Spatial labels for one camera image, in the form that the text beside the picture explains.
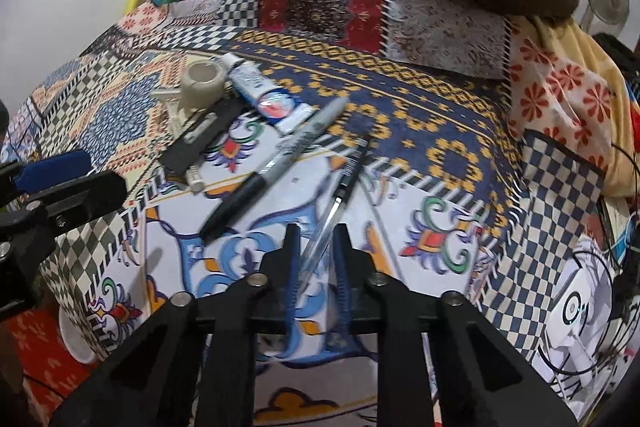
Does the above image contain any white tape roll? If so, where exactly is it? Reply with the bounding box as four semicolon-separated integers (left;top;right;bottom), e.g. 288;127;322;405
180;60;227;109

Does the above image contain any white standing fan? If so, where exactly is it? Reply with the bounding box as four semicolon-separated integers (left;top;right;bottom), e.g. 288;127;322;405
579;0;629;37

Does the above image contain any yellow fleece blanket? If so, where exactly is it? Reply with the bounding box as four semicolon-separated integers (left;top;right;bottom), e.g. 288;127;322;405
508;16;639;197

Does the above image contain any white blue toothpaste tube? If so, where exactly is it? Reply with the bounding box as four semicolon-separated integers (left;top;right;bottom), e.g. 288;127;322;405
219;53;314;135

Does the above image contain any white device with cables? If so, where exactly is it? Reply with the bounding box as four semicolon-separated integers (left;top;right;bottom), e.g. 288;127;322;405
532;235;639;424

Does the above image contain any clear black ballpoint pen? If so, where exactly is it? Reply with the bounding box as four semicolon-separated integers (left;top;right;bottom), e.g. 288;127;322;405
296;134;371;297

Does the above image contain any colourful patchwork bedspread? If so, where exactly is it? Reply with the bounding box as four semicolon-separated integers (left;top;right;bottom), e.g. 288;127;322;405
1;0;605;426

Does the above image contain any black flat card package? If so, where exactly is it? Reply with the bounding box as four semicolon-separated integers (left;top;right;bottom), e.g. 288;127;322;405
158;98;246;174

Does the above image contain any black silver Sharpie marker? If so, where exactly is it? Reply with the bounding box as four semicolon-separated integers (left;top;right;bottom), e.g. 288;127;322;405
198;96;349;246

